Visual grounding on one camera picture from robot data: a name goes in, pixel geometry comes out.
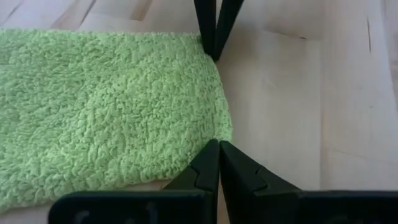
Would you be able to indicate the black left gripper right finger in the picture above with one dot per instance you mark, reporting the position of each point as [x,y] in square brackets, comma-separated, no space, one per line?
[295,208]

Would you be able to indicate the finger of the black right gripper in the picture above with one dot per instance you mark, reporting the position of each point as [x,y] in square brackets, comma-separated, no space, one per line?
[206,21]
[228,18]

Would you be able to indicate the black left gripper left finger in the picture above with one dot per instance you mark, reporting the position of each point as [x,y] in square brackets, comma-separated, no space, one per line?
[140,208]

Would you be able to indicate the green microfiber towel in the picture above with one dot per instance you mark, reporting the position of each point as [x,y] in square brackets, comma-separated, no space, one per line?
[102,109]

